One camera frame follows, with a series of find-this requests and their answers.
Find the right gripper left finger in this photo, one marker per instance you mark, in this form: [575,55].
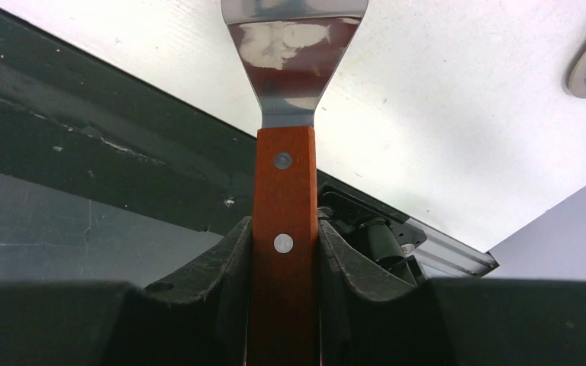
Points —
[197,315]

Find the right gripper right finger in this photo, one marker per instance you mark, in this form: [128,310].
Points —
[370,317]

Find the aluminium frame rail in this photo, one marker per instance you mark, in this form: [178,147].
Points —
[443,256]

